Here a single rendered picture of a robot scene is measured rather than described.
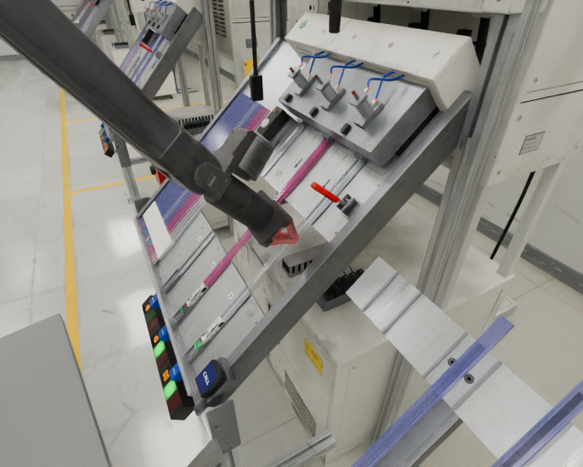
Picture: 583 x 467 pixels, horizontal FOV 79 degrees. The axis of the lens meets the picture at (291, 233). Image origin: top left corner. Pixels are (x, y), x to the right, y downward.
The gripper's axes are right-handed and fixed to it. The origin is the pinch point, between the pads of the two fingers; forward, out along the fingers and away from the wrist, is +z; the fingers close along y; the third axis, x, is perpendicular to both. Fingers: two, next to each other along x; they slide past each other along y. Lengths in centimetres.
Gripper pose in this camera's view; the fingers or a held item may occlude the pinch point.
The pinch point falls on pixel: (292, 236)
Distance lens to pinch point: 67.7
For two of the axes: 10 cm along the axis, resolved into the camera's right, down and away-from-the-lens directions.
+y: -4.7, -5.2, 7.1
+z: 5.9, 4.0, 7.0
